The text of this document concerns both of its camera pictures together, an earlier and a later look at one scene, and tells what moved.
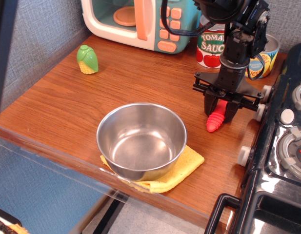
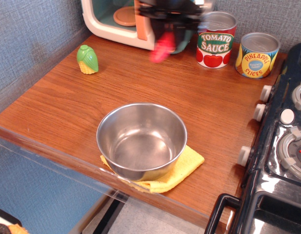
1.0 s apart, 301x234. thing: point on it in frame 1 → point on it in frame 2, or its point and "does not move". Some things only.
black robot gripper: [230, 82] → [186, 14]
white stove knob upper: [267, 90] does not move
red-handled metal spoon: [216, 117] → [165, 46]
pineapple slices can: [270, 55] does not move
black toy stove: [273, 200] does not move
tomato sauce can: [210, 45] does not move
